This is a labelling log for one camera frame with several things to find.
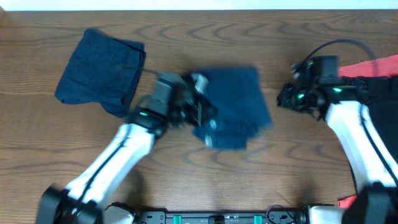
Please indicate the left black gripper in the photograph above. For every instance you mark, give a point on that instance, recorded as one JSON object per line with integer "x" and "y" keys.
{"x": 201, "y": 112}

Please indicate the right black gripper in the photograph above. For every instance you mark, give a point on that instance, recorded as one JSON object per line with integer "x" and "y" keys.
{"x": 283, "y": 99}

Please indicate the navy blue shorts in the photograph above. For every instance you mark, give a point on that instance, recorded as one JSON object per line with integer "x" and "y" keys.
{"x": 242, "y": 111}
{"x": 102, "y": 69}

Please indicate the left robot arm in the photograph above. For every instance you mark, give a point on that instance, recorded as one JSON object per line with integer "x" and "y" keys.
{"x": 175, "y": 100}

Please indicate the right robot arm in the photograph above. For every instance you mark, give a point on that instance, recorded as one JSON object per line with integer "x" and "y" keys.
{"x": 359, "y": 103}

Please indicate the black patterned garment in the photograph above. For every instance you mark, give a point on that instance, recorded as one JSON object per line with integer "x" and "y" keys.
{"x": 378, "y": 118}

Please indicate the red cloth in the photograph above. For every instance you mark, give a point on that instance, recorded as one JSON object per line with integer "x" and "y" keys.
{"x": 387, "y": 68}

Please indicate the folded navy blue shorts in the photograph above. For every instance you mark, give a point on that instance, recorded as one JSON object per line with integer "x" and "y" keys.
{"x": 102, "y": 69}

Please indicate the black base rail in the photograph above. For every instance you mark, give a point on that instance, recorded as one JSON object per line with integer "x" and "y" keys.
{"x": 217, "y": 217}

